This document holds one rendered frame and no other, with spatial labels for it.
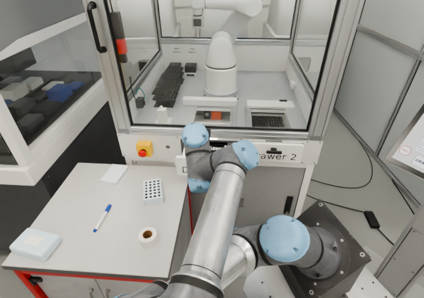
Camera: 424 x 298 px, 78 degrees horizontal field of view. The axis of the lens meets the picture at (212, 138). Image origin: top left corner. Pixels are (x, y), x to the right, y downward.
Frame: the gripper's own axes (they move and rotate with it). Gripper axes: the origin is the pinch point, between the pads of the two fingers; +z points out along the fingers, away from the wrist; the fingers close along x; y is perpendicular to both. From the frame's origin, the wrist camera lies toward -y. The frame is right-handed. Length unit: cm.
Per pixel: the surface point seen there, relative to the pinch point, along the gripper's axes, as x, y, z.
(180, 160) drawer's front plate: -12.0, -3.1, 12.4
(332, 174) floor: 107, -33, 142
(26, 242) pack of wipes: -65, 35, 0
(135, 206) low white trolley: -31.2, 17.7, 16.6
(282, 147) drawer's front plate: 35.7, -14.0, 19.4
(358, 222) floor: 110, 11, 113
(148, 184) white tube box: -27.3, 7.3, 19.0
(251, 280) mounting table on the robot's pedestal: 19.3, 42.3, 0.4
